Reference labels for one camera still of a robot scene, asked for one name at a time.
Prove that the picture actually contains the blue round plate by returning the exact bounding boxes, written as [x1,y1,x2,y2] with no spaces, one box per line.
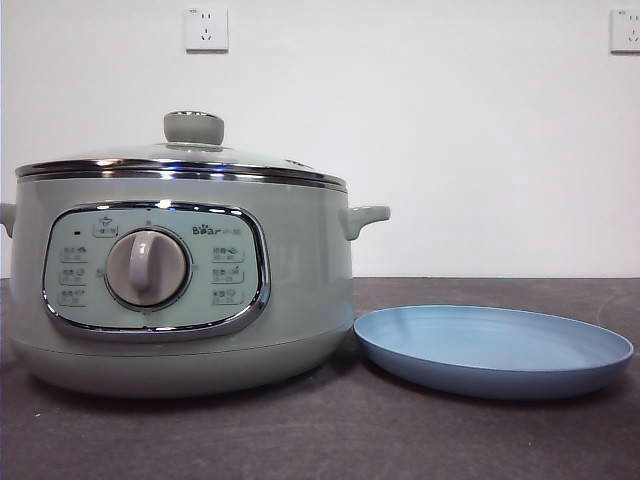
[352,304,636,402]

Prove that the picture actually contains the glass lid with green knob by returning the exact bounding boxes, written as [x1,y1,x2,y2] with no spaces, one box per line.
[14,111,348,192]

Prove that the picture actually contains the pale green electric steamer pot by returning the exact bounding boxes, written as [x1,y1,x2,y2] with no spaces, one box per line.
[0,175,392,399]

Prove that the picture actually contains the white wall socket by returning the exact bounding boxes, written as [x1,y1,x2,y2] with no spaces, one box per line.
[184,6,231,54]
[609,8,640,55]

